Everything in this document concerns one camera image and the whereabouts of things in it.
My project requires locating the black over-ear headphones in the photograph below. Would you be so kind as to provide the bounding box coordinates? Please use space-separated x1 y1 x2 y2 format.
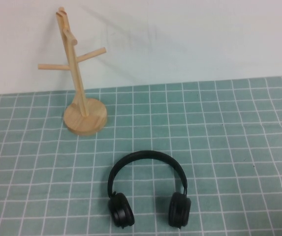
107 150 192 228

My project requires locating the wooden headphone stand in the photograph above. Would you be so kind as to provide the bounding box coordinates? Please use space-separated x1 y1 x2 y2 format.
37 7 108 137

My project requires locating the green white-checked tablecloth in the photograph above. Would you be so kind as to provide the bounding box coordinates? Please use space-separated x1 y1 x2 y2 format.
0 75 282 236

